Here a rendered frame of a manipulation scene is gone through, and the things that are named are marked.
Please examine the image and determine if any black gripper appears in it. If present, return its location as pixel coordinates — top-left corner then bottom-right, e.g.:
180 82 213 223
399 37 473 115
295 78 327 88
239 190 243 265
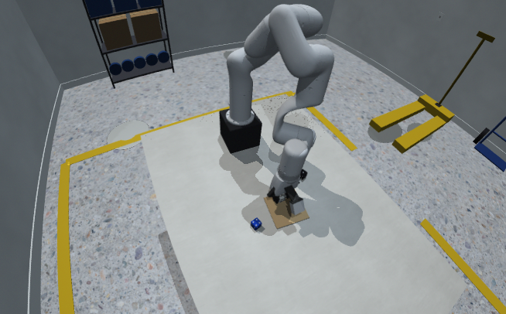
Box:
267 172 300 204

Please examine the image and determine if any tan flat mat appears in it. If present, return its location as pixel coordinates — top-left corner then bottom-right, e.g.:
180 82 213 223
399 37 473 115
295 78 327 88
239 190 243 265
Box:
264 196 309 229

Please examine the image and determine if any blue die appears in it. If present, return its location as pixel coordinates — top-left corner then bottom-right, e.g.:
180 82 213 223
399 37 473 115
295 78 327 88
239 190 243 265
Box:
251 217 262 230

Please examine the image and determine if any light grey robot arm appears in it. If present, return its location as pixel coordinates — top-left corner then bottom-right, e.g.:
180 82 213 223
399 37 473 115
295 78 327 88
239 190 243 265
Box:
226 4 334 182

